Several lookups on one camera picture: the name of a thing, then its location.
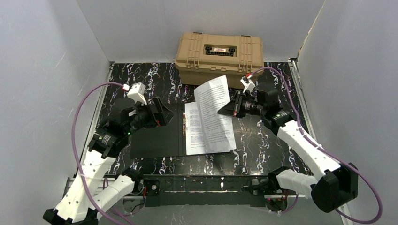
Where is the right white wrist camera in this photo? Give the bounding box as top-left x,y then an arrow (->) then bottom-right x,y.
240,74 -> 255,94

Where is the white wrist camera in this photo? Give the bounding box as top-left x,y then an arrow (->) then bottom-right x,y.
240,74 -> 255,94
122,82 -> 147,105

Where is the printed paper sheet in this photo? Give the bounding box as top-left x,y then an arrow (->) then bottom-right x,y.
185,102 -> 206,155
194,75 -> 237,154

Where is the white A4 file folder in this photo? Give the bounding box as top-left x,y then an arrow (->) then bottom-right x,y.
129,100 -> 232,159

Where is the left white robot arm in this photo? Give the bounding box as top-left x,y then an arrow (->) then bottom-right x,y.
43,97 -> 173,225

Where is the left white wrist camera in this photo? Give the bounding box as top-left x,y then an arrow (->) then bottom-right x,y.
122,82 -> 147,105

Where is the tan plastic toolbox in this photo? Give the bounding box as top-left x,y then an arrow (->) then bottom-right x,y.
175,33 -> 264,89

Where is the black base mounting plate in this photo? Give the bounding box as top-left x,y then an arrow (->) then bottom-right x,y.
113,174 -> 300,208

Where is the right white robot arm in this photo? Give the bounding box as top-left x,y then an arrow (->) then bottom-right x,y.
218,83 -> 358,213

